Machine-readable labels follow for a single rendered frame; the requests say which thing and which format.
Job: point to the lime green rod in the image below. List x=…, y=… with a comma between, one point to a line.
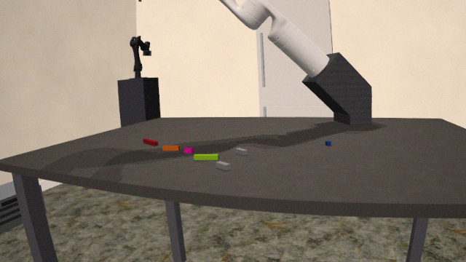
x=206, y=157

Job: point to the orange rod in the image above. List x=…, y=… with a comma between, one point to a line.
x=171, y=148

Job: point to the dark red rod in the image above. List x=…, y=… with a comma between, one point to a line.
x=150, y=142

